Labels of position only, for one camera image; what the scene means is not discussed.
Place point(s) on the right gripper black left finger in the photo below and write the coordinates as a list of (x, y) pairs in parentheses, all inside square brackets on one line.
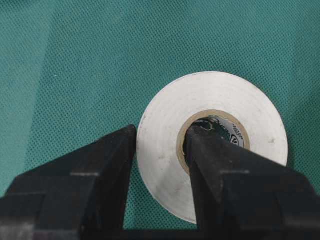
[(74, 196)]

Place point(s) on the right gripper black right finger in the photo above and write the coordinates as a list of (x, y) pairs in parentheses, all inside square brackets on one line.
[(240, 195)]

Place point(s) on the green table cloth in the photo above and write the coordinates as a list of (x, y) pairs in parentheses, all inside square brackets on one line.
[(72, 71)]

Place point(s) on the white tape roll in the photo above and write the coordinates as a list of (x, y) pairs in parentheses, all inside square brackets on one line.
[(246, 116)]

